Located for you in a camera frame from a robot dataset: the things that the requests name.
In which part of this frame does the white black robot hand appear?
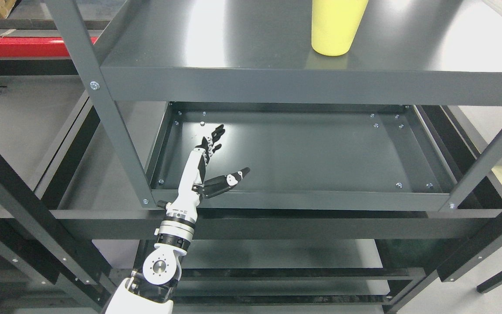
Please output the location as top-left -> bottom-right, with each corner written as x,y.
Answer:
166,124 -> 250,222

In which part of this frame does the yellow plastic cup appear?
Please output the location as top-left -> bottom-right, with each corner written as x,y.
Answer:
311,0 -> 369,56

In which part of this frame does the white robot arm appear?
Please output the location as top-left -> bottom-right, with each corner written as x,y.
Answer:
102,209 -> 198,314

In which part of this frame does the dark grey metal shelf rack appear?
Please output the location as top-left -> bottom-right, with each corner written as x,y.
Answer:
0,0 -> 502,314

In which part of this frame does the red metal beam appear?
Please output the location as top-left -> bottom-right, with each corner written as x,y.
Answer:
0,37 -> 99,58

